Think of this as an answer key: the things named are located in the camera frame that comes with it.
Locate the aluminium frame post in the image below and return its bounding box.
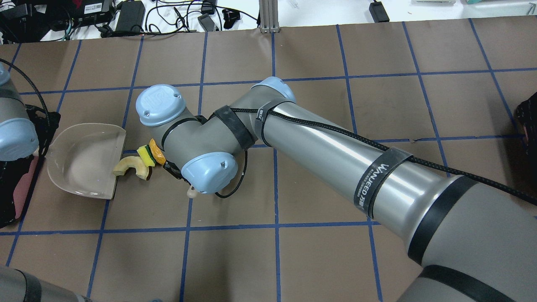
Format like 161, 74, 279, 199
259, 0, 281, 33

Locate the beige plastic dustpan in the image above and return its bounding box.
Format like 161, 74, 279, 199
47, 123, 126, 200

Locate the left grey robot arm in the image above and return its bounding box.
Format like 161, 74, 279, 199
0, 59, 61, 228

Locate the black power brick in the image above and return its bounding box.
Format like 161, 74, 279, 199
115, 0, 145, 36

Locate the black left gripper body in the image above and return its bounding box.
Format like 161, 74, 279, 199
0, 156, 42, 228

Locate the black power adapter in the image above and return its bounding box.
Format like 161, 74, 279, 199
369, 0, 390, 23

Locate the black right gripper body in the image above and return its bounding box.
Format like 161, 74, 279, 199
163, 161, 184, 180

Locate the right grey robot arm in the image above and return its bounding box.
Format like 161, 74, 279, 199
136, 77, 537, 302

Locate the orange toy food piece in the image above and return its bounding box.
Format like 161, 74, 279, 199
149, 139, 166, 166

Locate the yellow green sponge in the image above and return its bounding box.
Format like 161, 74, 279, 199
136, 145, 157, 167

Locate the yellow toy trash piece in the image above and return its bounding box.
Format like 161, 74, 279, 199
112, 156, 151, 180

